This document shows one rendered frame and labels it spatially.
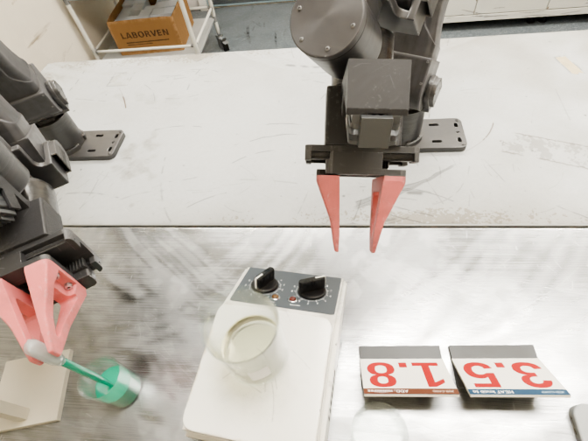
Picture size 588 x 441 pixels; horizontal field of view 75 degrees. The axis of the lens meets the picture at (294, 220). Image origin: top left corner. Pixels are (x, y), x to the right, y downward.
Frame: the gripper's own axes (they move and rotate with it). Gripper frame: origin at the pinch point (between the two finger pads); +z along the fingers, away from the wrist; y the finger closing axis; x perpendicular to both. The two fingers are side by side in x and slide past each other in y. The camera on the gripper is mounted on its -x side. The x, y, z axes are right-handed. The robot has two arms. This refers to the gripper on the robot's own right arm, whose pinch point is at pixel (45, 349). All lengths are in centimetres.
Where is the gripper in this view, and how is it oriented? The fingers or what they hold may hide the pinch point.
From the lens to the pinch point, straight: 40.3
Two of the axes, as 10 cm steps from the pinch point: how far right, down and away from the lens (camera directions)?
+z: 4.6, 7.0, -5.4
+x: 0.9, 5.7, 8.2
